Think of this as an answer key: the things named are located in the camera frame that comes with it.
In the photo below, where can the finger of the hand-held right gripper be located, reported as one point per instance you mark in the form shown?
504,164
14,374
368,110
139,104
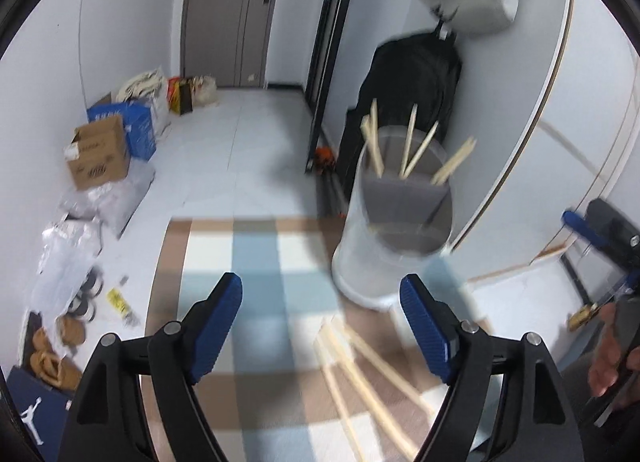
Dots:
580,227

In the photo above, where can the brown slipper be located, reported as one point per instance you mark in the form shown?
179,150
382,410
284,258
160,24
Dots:
47,364
72,329

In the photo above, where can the orange object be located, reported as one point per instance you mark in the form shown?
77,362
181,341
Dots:
325,157

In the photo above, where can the clear plastic bag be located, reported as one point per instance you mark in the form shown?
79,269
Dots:
115,197
65,252

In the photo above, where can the white plastic bag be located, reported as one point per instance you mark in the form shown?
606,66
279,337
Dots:
161,112

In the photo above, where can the grey door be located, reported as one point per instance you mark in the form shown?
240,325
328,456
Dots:
215,17

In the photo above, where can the black yellow paper bag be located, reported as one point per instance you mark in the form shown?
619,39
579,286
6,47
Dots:
186,97

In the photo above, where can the blue shoebox white logo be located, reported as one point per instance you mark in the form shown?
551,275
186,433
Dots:
35,407

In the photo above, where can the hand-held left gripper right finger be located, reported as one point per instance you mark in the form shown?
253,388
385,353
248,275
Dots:
425,332

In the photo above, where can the black metal frame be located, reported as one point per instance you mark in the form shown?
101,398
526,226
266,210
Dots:
330,42

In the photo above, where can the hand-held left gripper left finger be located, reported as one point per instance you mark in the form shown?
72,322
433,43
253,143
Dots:
220,322

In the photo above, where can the cream cloth bag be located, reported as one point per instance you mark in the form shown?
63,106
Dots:
142,84

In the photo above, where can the red bag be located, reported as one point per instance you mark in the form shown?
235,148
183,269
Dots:
173,94

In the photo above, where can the brown cardboard box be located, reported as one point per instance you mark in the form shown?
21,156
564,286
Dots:
100,162

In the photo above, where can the beige plastic bag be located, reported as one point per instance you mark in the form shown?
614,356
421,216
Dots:
205,89

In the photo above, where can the black backpack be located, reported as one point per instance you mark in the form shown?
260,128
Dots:
415,72

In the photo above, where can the blue cardboard box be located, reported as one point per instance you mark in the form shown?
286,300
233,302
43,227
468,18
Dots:
140,132

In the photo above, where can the white grey utensil holder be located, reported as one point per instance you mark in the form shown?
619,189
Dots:
360,252

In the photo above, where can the black white sneaker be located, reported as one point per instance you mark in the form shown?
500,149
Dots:
92,284
82,309

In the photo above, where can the white wood-trimmed cabinet panel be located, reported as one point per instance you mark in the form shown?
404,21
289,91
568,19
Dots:
550,92

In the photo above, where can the person's right hand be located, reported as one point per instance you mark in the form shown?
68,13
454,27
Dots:
607,357

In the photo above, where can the blue brown checked tablecloth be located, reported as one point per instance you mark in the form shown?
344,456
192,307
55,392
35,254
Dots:
280,252

